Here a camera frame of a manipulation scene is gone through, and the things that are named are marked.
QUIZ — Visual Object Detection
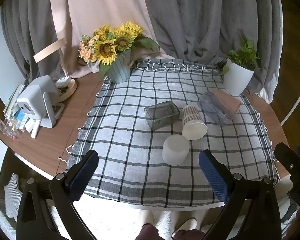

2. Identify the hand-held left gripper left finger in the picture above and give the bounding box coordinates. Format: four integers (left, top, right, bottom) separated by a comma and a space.
16, 149, 99, 240

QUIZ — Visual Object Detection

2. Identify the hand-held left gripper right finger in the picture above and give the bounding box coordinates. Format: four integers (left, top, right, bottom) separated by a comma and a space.
199, 149, 282, 240

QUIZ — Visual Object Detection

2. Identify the white cup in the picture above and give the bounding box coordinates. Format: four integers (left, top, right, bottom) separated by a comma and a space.
162, 134, 190, 166

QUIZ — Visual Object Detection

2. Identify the patterned paper cup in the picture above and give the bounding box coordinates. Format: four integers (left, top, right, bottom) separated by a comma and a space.
181, 105, 208, 140

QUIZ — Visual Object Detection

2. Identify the clear bluish plastic cup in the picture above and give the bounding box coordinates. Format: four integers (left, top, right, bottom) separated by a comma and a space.
198, 91, 234, 126

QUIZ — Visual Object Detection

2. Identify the pink cup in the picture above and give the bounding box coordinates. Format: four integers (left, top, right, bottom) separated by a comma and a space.
212, 89, 243, 114

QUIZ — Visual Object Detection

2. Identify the grey transparent square cup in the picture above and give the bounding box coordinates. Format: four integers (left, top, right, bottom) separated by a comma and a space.
144, 100, 180, 130

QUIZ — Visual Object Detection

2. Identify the white hoop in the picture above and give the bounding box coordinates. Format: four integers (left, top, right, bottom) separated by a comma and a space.
280, 74, 300, 128

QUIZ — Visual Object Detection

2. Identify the beige slipper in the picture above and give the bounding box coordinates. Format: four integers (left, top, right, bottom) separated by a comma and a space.
171, 217, 198, 238

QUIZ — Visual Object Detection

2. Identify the checkered grey tablecloth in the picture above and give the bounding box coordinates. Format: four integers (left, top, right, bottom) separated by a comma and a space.
58, 59, 281, 209

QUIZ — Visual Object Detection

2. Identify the person's right leg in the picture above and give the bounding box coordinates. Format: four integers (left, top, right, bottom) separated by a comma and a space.
174, 229, 206, 240

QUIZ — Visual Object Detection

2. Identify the person's leg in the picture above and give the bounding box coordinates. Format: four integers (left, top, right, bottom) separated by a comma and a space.
137, 224, 161, 240
174, 229, 206, 240

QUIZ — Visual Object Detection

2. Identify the striped cloth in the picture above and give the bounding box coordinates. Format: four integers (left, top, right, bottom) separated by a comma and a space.
4, 174, 24, 218

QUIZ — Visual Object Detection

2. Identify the wooden desk lamp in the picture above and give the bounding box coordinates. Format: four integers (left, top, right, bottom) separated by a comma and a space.
33, 37, 77, 103

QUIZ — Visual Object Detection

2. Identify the person's left leg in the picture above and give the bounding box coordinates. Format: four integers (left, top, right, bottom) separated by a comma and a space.
137, 224, 161, 240

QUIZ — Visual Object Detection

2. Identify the white projector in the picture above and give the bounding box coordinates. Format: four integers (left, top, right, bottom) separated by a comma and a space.
16, 75, 66, 128

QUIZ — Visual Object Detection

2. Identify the white plant pot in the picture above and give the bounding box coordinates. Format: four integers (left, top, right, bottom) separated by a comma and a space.
223, 58, 255, 97

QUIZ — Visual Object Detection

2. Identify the clear plastic bottle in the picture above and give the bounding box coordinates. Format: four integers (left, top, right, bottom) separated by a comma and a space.
0, 110, 19, 140

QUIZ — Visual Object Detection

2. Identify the stack of books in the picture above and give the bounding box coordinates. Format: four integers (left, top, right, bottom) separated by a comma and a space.
3, 84, 36, 132

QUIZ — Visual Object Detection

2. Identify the green potted plant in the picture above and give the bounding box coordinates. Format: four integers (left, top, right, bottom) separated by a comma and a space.
220, 34, 266, 75

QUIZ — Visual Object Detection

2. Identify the blue ribbed vase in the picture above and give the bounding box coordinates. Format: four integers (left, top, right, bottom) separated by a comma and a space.
106, 50, 133, 84

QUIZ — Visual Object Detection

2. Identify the sunflower bouquet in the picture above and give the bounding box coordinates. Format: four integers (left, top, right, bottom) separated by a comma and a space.
77, 21, 161, 79

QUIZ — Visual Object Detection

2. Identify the grey curtain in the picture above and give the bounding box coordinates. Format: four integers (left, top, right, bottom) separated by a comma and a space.
137, 0, 284, 103
0, 0, 69, 80

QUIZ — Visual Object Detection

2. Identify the pink curtain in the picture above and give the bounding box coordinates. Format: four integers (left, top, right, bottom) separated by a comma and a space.
49, 0, 167, 79

